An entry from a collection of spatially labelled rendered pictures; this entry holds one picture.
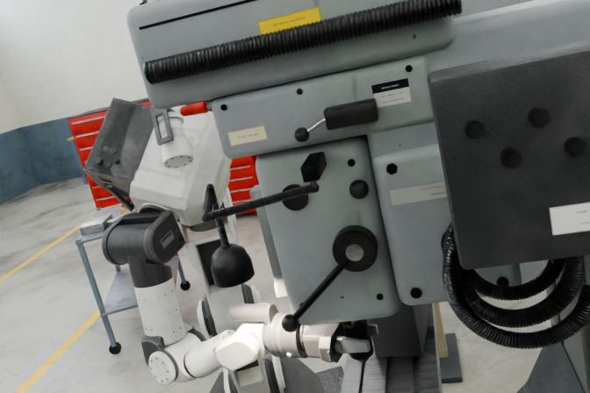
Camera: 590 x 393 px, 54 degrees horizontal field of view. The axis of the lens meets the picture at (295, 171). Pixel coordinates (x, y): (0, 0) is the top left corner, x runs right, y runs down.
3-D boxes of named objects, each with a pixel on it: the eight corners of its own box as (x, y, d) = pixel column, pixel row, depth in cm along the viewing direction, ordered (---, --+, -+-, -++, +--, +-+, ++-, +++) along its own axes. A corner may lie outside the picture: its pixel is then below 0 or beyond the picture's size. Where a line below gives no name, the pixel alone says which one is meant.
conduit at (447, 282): (456, 362, 75) (429, 213, 70) (448, 301, 90) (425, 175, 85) (610, 348, 70) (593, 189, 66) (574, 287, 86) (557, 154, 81)
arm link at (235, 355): (262, 359, 113) (222, 378, 120) (281, 329, 120) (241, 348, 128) (241, 334, 112) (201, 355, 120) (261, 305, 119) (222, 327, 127)
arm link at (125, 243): (116, 289, 132) (103, 232, 131) (142, 274, 140) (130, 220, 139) (155, 288, 127) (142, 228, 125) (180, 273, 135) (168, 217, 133)
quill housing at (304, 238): (291, 334, 98) (246, 156, 91) (311, 280, 118) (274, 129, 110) (404, 323, 94) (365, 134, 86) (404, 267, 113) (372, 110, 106)
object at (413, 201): (400, 312, 91) (368, 156, 85) (401, 250, 114) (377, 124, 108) (526, 298, 87) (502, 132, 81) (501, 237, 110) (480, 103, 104)
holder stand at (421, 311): (375, 357, 148) (360, 287, 143) (388, 313, 168) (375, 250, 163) (422, 356, 144) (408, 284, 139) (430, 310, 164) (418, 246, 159)
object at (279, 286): (277, 297, 107) (248, 191, 102) (281, 288, 110) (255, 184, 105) (297, 295, 106) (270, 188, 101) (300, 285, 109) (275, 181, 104)
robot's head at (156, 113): (170, 156, 131) (152, 146, 124) (163, 123, 134) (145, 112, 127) (195, 146, 129) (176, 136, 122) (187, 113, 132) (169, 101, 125)
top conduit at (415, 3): (147, 86, 84) (140, 62, 83) (158, 82, 88) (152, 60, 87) (464, 14, 73) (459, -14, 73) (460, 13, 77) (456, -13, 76)
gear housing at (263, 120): (222, 163, 90) (205, 101, 88) (260, 131, 113) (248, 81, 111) (440, 123, 82) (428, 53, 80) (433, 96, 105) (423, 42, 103)
